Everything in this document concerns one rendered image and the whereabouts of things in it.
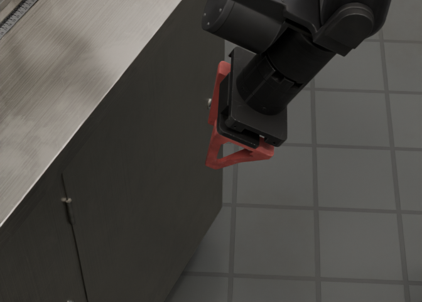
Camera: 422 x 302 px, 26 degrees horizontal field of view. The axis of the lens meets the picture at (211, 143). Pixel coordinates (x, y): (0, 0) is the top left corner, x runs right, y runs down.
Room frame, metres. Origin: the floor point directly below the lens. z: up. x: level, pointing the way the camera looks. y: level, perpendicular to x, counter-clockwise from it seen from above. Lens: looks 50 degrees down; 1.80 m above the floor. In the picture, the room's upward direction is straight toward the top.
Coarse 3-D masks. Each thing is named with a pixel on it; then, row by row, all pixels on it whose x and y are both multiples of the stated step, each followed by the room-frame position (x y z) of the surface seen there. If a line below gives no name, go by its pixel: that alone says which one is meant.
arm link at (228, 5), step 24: (216, 0) 0.64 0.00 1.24; (240, 0) 0.62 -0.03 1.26; (264, 0) 0.62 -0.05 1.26; (288, 0) 0.63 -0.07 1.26; (312, 0) 0.64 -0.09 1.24; (216, 24) 0.61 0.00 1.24; (240, 24) 0.61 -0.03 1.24; (264, 24) 0.61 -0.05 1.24; (312, 24) 0.61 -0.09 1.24; (336, 24) 0.59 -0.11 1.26; (360, 24) 0.59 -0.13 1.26; (264, 48) 0.61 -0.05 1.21; (336, 48) 0.59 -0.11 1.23
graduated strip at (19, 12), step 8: (24, 0) 1.04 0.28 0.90; (32, 0) 1.04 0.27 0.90; (16, 8) 1.02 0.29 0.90; (24, 8) 1.02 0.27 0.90; (8, 16) 1.00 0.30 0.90; (16, 16) 1.00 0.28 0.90; (0, 24) 0.98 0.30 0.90; (8, 24) 0.98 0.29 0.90; (0, 32) 0.97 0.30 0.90; (0, 40) 0.95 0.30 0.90
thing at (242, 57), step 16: (240, 48) 0.69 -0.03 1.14; (240, 64) 0.66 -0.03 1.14; (256, 64) 0.63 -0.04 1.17; (272, 64) 0.62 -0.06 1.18; (240, 80) 0.63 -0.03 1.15; (256, 80) 0.62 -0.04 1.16; (272, 80) 0.61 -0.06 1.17; (288, 80) 0.61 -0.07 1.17; (240, 96) 0.62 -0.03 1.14; (256, 96) 0.61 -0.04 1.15; (272, 96) 0.61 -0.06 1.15; (288, 96) 0.61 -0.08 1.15; (240, 112) 0.60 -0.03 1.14; (256, 112) 0.61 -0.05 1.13; (272, 112) 0.61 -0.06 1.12; (240, 128) 0.59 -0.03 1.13; (256, 128) 0.59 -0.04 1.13; (272, 128) 0.59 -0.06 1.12; (272, 144) 0.58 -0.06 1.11
